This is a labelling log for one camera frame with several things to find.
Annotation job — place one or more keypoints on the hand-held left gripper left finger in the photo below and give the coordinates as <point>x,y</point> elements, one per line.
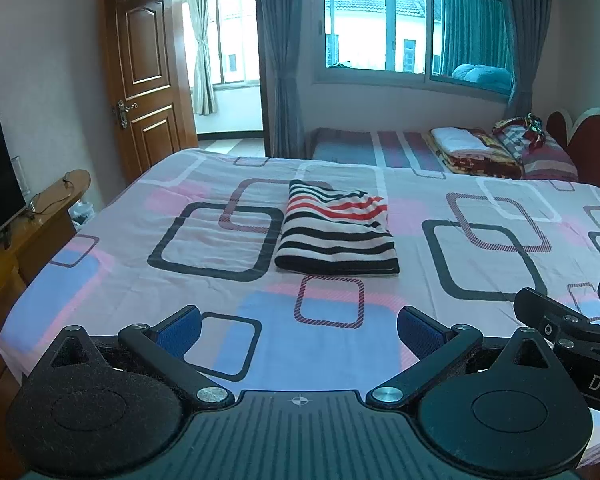
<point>180,332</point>

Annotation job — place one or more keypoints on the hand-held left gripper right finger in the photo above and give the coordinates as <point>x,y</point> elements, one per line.
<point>420,332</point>

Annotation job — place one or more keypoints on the striped knit sweater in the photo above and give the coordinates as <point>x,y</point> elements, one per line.
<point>330,245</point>

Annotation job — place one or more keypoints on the patterned bed sheet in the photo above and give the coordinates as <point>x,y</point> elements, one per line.
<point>130,280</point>

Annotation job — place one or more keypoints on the folded red yellow blanket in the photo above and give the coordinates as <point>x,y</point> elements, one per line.
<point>485,165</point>

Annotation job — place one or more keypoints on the red checked pillow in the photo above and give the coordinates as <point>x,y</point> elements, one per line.
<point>545,155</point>

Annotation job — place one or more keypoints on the clear plastic bag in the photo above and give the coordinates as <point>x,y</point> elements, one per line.
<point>82,211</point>

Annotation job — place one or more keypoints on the colourful ribbon bundle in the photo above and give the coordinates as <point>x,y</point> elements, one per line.
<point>533,124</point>

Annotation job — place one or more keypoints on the wooden cabinet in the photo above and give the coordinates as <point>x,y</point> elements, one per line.
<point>10,270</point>

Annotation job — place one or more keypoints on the folded white blanket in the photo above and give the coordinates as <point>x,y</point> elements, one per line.
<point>455,137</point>

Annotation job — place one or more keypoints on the clear plastic container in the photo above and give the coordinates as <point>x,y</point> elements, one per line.
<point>21,175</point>

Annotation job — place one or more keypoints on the teal quilt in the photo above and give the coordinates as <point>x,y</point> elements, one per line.
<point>482,77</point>

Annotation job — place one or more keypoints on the brown wooden door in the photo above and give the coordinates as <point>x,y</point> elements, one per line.
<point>145,85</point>

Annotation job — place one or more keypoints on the grey curtain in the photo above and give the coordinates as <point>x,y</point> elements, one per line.
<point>525,35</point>
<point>285,85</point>

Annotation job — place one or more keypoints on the light sheer curtain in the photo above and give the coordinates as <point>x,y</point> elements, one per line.
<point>202,60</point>

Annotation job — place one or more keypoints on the balcony window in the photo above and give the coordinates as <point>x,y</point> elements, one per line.
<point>235,35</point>

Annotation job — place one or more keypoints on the large bedroom window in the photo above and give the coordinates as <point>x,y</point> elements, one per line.
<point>360,25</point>

